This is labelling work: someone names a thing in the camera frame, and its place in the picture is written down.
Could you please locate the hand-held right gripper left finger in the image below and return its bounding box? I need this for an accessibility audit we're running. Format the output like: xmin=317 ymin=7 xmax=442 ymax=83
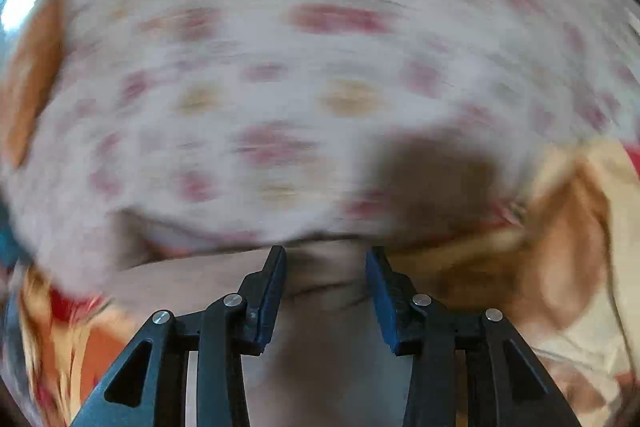
xmin=70 ymin=245 xmax=287 ymax=427

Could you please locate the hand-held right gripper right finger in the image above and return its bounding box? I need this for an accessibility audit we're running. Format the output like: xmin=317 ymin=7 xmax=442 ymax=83
xmin=365 ymin=247 xmax=583 ymax=427

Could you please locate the beige zip jacket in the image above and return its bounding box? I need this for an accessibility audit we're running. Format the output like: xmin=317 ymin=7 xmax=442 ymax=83
xmin=115 ymin=237 xmax=416 ymax=427

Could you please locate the orange yellow printed blanket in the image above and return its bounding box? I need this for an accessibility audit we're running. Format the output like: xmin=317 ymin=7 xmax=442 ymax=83
xmin=0 ymin=142 xmax=640 ymax=427

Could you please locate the floral print quilt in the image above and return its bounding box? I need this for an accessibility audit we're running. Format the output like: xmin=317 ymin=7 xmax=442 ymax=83
xmin=0 ymin=0 xmax=640 ymax=293

